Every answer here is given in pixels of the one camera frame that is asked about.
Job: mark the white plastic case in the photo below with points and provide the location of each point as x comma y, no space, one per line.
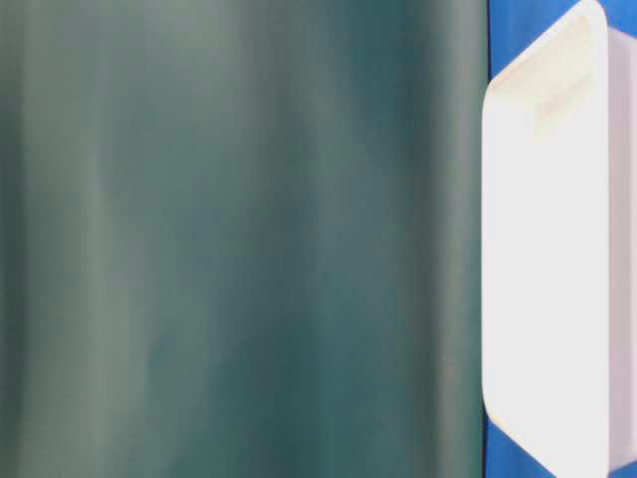
559,248

